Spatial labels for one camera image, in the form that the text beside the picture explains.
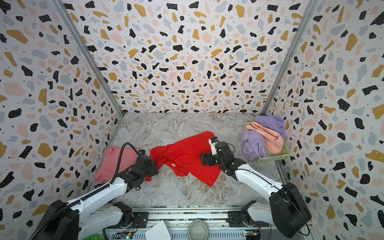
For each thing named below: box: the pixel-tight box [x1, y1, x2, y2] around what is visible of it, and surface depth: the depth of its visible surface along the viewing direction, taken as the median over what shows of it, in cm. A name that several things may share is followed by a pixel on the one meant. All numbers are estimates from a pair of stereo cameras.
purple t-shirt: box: [240, 113, 286, 161], surface depth 96 cm
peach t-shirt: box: [246, 121, 285, 154], surface depth 97 cm
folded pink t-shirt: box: [93, 146, 139, 184], surface depth 90 cm
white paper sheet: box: [144, 219, 172, 240], surface depth 69 cm
